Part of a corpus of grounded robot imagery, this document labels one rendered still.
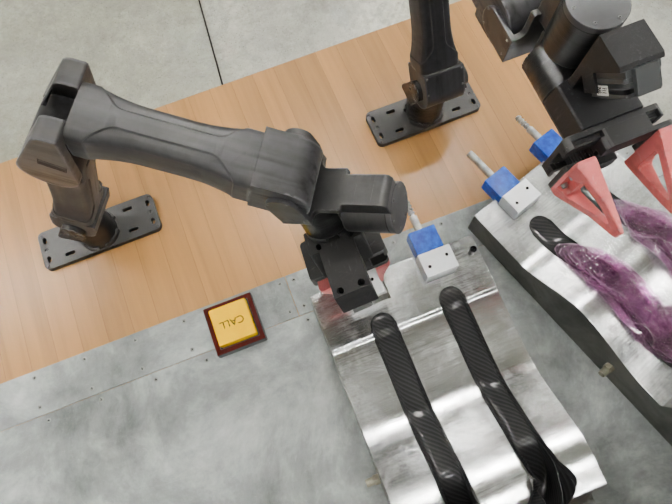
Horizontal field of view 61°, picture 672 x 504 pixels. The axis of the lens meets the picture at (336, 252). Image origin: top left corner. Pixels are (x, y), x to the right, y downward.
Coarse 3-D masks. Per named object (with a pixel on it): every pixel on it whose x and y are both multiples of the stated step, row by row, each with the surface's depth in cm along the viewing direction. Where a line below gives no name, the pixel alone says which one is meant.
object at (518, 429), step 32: (448, 288) 84; (384, 320) 83; (448, 320) 82; (384, 352) 81; (480, 352) 82; (416, 384) 80; (480, 384) 80; (416, 416) 79; (512, 416) 77; (448, 448) 75; (544, 448) 73; (448, 480) 73; (544, 480) 75; (576, 480) 69
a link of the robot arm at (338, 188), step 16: (320, 176) 61; (336, 176) 61; (352, 176) 60; (368, 176) 59; (384, 176) 58; (320, 192) 61; (336, 192) 60; (352, 192) 59; (368, 192) 58; (384, 192) 58; (400, 192) 61; (272, 208) 58; (288, 208) 57; (320, 208) 60; (336, 208) 59; (352, 208) 60; (368, 208) 59; (384, 208) 58; (400, 208) 62; (304, 224) 61; (352, 224) 62; (368, 224) 61; (384, 224) 60; (400, 224) 62
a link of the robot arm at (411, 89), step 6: (402, 84) 95; (408, 84) 92; (414, 84) 89; (408, 90) 93; (414, 90) 90; (420, 90) 89; (408, 96) 94; (414, 96) 91; (420, 96) 90; (414, 102) 92
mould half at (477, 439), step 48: (432, 288) 84; (480, 288) 83; (336, 336) 82; (432, 336) 82; (384, 384) 80; (432, 384) 80; (528, 384) 79; (384, 432) 78; (480, 432) 75; (576, 432) 73; (384, 480) 74; (432, 480) 72; (480, 480) 72; (528, 480) 71
